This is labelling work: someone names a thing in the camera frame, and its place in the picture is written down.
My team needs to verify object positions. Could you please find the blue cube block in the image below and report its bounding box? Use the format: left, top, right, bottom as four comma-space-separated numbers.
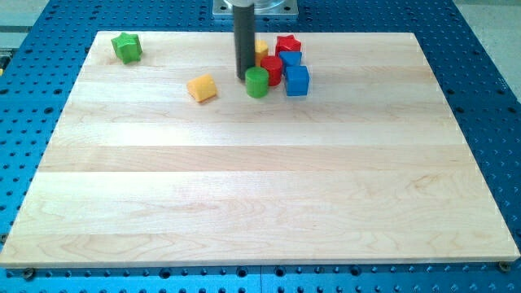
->
285, 65, 310, 96

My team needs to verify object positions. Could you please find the green cylinder block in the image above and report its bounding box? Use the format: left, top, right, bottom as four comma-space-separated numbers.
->
245, 67, 269, 98

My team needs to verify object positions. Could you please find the red cylinder block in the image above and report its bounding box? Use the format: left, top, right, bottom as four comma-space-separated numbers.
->
260, 55, 283, 86

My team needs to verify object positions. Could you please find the blue triangle block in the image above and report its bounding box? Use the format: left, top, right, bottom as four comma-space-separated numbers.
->
278, 51, 302, 74

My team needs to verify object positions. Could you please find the yellow block behind rod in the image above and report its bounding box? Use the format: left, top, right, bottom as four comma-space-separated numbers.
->
255, 39, 269, 67

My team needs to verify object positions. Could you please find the red star block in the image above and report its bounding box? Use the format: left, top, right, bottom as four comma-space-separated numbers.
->
275, 35, 301, 56

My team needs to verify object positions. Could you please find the light wooden board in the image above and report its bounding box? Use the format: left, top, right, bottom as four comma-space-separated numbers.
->
1, 31, 519, 268

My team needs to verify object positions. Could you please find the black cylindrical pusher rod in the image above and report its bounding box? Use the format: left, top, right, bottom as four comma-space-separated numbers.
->
232, 0, 255, 81

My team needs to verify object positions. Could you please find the green star block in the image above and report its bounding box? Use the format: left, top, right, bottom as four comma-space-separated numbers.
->
111, 32, 142, 64

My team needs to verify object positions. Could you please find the blue perforated metal table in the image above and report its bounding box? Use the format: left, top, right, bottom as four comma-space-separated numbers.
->
1, 1, 520, 292

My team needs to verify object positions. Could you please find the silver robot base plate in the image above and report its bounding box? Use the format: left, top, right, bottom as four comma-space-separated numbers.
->
212, 0, 299, 19

